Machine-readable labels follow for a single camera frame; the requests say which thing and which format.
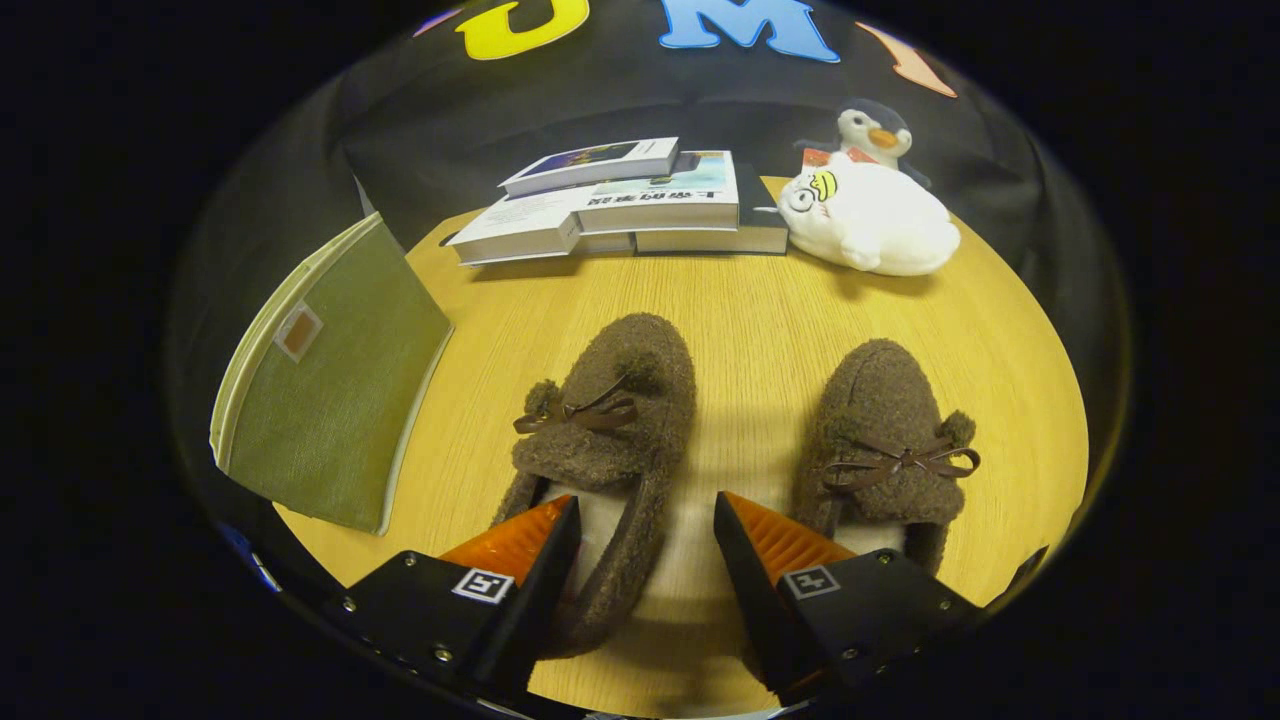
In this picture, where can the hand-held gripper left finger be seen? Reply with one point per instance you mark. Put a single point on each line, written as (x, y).
(535, 610)

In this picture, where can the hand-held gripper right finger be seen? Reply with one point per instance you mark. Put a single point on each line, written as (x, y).
(760, 610)

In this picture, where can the brown fuzzy shoe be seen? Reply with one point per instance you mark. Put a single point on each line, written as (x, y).
(620, 440)
(880, 410)

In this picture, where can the green fabric storage box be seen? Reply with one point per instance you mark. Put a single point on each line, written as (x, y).
(330, 420)

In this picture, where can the white text-covered book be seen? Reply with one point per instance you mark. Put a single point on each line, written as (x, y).
(510, 235)

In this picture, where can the white plush toy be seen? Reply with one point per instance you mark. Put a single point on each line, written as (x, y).
(880, 220)

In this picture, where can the black book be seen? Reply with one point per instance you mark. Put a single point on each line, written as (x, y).
(760, 200)

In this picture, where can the white book blue photo cover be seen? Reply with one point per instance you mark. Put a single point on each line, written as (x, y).
(590, 160)

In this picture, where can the penguin plush toy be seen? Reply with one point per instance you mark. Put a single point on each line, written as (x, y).
(870, 125)

